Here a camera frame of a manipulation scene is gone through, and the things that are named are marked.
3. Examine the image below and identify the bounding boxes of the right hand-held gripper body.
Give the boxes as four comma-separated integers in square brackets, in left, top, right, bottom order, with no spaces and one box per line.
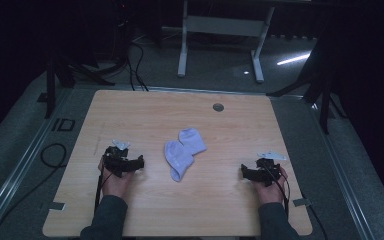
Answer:
[249,150,288,188]

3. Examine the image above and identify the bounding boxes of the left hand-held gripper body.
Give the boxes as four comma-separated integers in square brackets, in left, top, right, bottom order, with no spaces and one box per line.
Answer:
[102,139,138,178]

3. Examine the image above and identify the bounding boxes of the light purple sock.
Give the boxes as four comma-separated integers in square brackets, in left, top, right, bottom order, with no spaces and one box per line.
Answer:
[164,139,195,183]
[178,127,208,157]

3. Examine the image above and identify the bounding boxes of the person's right hand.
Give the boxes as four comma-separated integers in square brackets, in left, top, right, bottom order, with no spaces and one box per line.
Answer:
[252,165,290,206]

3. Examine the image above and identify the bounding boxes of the person's left hand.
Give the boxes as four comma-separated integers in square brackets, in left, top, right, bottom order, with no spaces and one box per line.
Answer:
[97,157,135,200]

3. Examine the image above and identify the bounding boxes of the grey tape piece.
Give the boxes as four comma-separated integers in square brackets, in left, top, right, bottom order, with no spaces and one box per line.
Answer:
[292,197,313,208]
[48,201,67,212]

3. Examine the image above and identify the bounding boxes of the black floor tape marks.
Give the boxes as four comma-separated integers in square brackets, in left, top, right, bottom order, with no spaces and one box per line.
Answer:
[51,117,77,132]

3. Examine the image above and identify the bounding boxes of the black metal stand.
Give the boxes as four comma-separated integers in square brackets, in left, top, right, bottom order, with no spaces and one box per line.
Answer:
[43,49,116,120]
[266,33,348,136]

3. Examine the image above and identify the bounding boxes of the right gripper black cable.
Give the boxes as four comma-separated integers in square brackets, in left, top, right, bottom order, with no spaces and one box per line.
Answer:
[263,165,292,219]

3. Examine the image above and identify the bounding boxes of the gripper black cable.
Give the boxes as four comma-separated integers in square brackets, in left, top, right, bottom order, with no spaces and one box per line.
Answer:
[263,165,292,219]
[93,163,114,215]

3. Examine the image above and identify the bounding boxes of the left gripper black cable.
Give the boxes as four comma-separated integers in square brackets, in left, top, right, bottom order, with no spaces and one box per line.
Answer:
[93,163,114,215]

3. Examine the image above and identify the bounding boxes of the black floor cable loop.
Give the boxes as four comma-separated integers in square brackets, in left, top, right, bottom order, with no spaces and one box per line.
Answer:
[0,142,68,240]

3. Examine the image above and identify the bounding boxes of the metal floor rail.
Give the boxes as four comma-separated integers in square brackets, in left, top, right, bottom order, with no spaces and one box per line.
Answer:
[0,87,75,240]
[308,99,378,240]

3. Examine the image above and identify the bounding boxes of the white metal desk frame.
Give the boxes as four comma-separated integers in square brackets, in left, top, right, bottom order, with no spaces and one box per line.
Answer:
[177,0,276,84]

